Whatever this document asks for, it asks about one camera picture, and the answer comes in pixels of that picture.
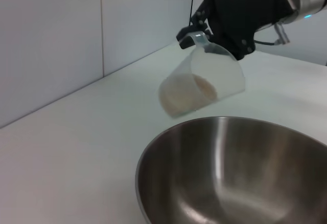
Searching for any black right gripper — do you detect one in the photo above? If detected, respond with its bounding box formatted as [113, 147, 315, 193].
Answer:
[176, 0, 298, 61]

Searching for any clear plastic measuring cup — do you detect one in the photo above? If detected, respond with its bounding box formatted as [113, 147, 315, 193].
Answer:
[158, 31, 246, 119]

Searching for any white rice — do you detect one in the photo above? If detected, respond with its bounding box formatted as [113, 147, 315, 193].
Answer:
[158, 73, 218, 119]

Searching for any stainless steel mixing bowl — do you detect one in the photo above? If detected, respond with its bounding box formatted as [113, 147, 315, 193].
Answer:
[134, 116, 327, 224]

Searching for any right arm connector cable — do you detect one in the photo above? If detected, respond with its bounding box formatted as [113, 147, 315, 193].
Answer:
[254, 22, 291, 46]

